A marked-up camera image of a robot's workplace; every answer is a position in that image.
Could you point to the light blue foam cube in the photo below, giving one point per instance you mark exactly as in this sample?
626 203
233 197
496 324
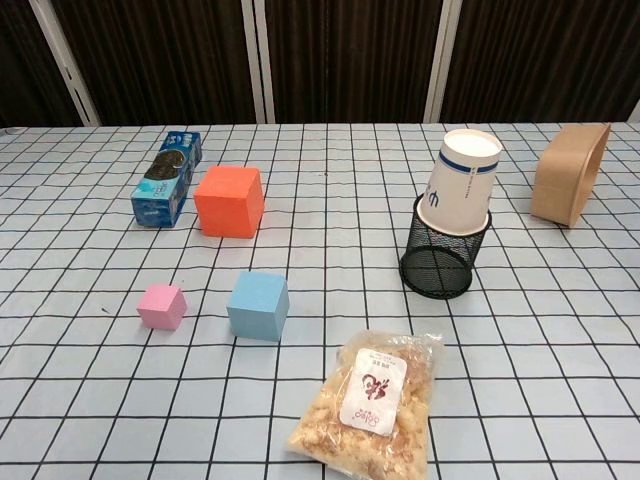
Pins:
255 310

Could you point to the pink foam cube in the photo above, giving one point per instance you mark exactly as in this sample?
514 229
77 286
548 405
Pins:
160 307

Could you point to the orange foam cube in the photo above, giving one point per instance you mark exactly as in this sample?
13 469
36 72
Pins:
225 205

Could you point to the black mesh pen holder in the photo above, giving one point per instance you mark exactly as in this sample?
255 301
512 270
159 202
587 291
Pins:
435 265

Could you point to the white paper cup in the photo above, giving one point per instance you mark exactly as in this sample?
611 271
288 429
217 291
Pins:
460 190

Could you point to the blue Oreo cookie box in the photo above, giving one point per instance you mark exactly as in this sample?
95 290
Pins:
160 190

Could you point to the clear snack bag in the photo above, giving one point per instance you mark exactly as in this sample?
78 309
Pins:
350 430

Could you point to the white metal frame post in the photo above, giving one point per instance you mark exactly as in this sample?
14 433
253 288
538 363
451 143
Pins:
260 75
75 85
440 60

